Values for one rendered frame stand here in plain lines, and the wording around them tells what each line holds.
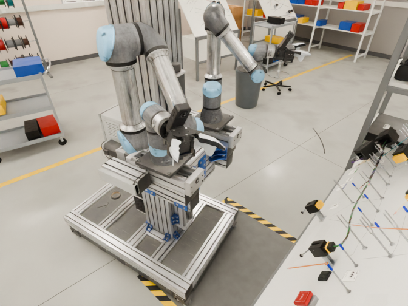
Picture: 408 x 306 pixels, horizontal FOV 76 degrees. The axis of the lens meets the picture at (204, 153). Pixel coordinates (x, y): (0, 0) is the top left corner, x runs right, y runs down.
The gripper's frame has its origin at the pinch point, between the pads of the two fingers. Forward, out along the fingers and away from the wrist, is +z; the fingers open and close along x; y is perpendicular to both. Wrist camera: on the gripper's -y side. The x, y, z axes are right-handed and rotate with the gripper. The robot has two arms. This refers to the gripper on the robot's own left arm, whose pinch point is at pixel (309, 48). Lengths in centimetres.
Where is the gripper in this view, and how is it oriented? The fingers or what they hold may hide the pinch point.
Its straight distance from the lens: 175.9
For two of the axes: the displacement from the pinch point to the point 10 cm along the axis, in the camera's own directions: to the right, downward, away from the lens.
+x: -0.8, 6.9, -7.2
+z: 10.0, 0.5, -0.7
